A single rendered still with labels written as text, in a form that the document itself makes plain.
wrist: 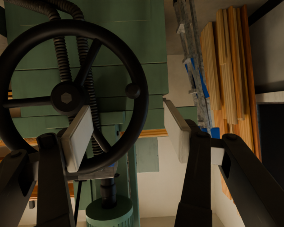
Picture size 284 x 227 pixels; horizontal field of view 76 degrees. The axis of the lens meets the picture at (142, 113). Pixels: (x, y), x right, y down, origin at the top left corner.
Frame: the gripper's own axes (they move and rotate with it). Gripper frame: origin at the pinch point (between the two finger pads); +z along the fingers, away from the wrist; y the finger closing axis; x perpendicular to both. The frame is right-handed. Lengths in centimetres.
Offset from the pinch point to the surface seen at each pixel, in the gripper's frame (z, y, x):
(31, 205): 220, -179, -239
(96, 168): 12.0, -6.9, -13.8
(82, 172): 11.9, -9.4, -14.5
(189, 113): 32.4, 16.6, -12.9
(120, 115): 23.8, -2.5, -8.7
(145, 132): 45, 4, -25
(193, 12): 124, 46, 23
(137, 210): 48, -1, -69
